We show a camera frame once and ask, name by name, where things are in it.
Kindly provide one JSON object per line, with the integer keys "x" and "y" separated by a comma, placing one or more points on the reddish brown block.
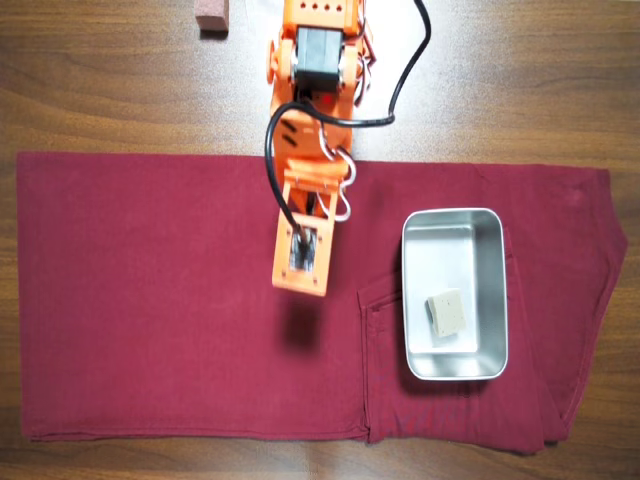
{"x": 212, "y": 17}

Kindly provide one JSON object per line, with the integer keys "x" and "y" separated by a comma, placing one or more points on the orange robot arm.
{"x": 312, "y": 50}

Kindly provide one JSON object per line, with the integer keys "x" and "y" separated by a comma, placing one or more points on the maroon cloth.
{"x": 175, "y": 325}

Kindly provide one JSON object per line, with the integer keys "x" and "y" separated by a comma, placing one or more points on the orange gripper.
{"x": 314, "y": 178}

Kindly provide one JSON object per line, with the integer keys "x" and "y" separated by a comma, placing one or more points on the beige speckled cube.
{"x": 450, "y": 312}

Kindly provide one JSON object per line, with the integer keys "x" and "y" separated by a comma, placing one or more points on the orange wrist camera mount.
{"x": 320, "y": 280}

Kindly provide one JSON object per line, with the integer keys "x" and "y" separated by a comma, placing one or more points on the rectangular metal tray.
{"x": 452, "y": 250}

